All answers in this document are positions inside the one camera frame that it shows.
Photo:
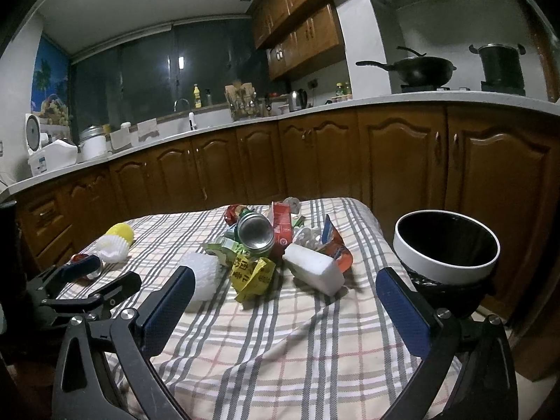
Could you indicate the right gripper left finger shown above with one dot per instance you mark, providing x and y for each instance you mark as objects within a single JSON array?
[{"x": 142, "y": 333}]

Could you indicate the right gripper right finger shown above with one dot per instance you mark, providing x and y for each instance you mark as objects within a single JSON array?
[{"x": 426, "y": 335}]

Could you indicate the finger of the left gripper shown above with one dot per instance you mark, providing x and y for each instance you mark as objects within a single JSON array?
[
  {"x": 51, "y": 282},
  {"x": 100, "y": 302}
]

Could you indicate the orange blue snack bag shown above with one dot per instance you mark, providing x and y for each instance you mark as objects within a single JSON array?
[{"x": 332, "y": 244}]

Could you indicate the yellow snack wrapper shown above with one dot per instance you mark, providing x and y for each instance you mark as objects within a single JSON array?
[{"x": 250, "y": 277}]

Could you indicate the crushed green soda can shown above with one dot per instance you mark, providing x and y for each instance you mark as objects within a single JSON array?
[{"x": 254, "y": 231}]

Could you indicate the red snack wrapper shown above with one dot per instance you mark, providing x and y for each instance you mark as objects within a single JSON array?
[{"x": 234, "y": 212}]

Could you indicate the white round trash bin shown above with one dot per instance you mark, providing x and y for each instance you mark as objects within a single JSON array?
[{"x": 448, "y": 256}]

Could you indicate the wooden lower kitchen cabinets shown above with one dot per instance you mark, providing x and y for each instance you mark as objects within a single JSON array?
[{"x": 498, "y": 164}]

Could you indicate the white foam block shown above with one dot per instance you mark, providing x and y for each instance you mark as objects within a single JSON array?
[{"x": 314, "y": 269}]

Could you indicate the white storage box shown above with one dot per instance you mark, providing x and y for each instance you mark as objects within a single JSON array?
[{"x": 53, "y": 157}]

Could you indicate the white lidded pot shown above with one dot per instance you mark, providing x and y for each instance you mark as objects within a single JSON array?
[{"x": 92, "y": 143}]

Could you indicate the green plastic snack bag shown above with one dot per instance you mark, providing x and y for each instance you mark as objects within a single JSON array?
[{"x": 224, "y": 248}]

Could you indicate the plaid tablecloth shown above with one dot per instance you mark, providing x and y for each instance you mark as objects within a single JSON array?
[{"x": 294, "y": 353}]

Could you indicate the silver blue crumpled wrapper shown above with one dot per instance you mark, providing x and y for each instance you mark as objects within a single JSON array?
[{"x": 293, "y": 203}]

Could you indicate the sink faucet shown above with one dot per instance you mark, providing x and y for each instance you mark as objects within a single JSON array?
[{"x": 185, "y": 116}]

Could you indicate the yellow oil bottle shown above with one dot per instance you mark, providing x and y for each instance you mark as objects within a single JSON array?
[{"x": 197, "y": 96}]

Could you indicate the utensil dish rack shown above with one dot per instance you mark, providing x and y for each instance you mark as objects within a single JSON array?
[{"x": 242, "y": 100}]

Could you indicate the black wok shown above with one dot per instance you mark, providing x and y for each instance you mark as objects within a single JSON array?
[{"x": 420, "y": 70}]

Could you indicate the steel electric kettle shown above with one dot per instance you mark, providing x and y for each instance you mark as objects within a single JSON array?
[{"x": 298, "y": 100}]

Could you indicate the black stock pot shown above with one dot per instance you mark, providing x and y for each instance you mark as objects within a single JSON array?
[{"x": 501, "y": 67}]

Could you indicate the tropical wall poster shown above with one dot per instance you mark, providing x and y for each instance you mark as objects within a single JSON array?
[{"x": 49, "y": 88}]

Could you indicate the wooden upper wall cabinets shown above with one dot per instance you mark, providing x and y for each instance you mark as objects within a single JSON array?
[{"x": 298, "y": 36}]

